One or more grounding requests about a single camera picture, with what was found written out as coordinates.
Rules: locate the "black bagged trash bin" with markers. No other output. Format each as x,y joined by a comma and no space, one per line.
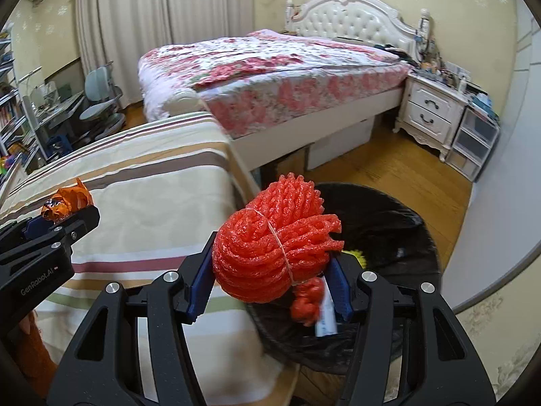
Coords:
389,237

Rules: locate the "white quilted round cushion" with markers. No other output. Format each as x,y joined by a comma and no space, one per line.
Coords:
181,101

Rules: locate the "orange plastic bag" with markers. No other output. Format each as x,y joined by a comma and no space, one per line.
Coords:
308,304

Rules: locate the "grey desk chair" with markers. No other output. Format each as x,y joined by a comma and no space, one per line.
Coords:
99,84

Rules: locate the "white storage box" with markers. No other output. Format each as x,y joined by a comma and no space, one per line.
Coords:
338,146

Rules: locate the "white cream tube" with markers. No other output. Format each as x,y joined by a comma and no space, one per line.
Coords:
327,321

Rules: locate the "beige curtain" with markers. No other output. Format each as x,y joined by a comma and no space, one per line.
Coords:
207,0
122,17

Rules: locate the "floral blanket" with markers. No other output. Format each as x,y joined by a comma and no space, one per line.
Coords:
262,63

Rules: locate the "dark clothes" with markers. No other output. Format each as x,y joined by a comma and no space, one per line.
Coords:
393,48

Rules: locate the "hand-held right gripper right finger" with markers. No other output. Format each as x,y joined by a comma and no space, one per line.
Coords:
342,287

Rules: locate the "orange foam net bundle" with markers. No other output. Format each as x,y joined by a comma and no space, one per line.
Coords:
270,241

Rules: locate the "clutter of small bottles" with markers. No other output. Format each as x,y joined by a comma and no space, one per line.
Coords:
439,67

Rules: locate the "blue tissue pack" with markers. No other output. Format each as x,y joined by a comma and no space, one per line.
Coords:
482,101

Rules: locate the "white wooden rail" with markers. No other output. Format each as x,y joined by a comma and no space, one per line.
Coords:
12,190

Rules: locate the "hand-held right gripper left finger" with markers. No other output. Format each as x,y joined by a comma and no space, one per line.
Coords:
203,279

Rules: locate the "orange fabric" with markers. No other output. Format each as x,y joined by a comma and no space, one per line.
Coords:
36,346

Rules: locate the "cardboard box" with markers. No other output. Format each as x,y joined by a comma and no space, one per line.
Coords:
291,160

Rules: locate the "plastic drawer unit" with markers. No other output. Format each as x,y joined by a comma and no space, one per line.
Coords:
473,139

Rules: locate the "pile of colourful toys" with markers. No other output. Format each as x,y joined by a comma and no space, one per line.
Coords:
8,167

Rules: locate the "white wardrobe door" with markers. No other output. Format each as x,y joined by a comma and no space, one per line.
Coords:
507,135

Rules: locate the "grey study desk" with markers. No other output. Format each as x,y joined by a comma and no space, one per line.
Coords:
59,110

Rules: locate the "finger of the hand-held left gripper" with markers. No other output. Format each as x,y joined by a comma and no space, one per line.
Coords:
36,226
80,224

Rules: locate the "yellow bumpy plastic item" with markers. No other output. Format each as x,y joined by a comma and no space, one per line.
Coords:
357,258

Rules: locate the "white bed frame tufted headboard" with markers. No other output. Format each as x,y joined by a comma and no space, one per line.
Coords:
351,12

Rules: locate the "white nightstand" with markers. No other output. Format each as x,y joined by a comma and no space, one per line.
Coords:
429,110

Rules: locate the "bookshelf with books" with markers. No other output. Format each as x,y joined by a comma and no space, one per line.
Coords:
12,118

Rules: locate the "striped tablecloth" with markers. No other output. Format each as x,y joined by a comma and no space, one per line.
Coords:
148,186

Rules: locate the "orange foil wrapper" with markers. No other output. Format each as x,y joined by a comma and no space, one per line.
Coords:
67,198

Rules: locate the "blue stool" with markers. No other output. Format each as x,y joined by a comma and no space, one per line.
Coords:
57,143

